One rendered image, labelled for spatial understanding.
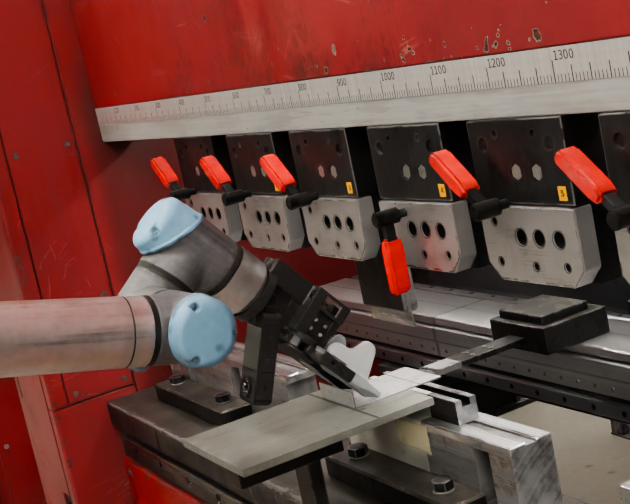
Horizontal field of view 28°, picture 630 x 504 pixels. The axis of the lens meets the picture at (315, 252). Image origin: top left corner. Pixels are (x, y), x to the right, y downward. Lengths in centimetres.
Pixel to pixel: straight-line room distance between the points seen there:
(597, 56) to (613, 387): 66
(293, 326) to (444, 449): 23
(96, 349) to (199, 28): 68
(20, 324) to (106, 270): 110
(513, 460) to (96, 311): 49
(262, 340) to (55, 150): 90
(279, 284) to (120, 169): 88
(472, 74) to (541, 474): 47
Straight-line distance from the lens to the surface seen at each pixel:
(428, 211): 138
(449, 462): 154
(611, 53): 110
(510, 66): 121
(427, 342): 202
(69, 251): 231
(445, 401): 152
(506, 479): 144
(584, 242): 119
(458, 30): 127
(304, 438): 149
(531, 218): 123
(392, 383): 162
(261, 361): 150
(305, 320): 151
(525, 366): 182
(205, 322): 129
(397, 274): 141
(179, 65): 191
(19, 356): 124
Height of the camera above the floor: 146
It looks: 10 degrees down
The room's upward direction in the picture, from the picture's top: 12 degrees counter-clockwise
